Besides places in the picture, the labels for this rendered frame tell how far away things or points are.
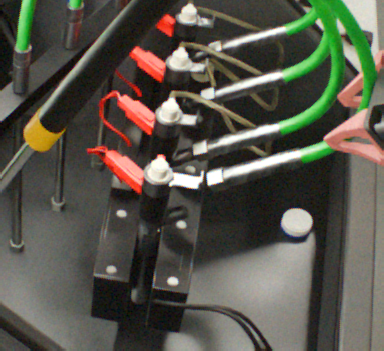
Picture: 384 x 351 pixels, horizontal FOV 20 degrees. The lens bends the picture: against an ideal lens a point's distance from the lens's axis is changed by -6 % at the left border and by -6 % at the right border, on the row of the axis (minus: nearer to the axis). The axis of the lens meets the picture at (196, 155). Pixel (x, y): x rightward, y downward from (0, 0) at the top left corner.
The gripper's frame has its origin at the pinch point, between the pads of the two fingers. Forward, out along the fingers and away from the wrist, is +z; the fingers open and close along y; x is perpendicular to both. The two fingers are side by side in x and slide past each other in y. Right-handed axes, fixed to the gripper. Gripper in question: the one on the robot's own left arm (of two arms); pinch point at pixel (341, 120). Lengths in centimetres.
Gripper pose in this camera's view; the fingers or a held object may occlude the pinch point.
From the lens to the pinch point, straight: 104.6
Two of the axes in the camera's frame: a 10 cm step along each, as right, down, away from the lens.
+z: -7.0, 1.5, 7.0
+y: -3.4, 8.0, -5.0
